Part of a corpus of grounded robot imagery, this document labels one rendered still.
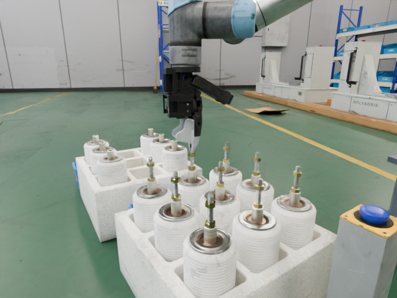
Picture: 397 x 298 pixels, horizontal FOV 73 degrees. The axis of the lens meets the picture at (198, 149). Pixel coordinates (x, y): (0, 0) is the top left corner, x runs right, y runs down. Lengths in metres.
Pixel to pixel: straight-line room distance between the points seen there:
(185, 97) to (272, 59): 4.64
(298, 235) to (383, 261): 0.19
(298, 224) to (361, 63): 2.93
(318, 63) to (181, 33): 3.46
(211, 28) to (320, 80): 3.48
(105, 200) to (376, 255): 0.71
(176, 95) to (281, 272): 0.42
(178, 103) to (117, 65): 6.26
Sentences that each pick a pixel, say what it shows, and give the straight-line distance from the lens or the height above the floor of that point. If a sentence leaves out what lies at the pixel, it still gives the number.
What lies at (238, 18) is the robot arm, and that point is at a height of 0.64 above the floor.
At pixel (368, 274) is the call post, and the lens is 0.52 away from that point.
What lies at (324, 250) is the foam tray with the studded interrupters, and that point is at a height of 0.17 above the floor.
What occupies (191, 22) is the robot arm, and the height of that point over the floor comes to 0.64.
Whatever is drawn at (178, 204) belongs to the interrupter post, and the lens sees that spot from 0.56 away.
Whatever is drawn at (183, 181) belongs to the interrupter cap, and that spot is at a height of 0.25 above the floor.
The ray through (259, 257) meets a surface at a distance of 0.56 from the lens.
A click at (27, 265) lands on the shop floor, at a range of 0.97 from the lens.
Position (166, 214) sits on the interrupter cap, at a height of 0.25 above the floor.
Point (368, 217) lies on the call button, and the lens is 0.50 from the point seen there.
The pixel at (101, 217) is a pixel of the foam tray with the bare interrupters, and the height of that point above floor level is 0.09.
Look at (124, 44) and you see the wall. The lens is 6.88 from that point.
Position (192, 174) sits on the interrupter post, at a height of 0.27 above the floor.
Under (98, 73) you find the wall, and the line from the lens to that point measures 6.91.
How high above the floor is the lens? 0.54
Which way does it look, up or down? 17 degrees down
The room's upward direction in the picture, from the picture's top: straight up
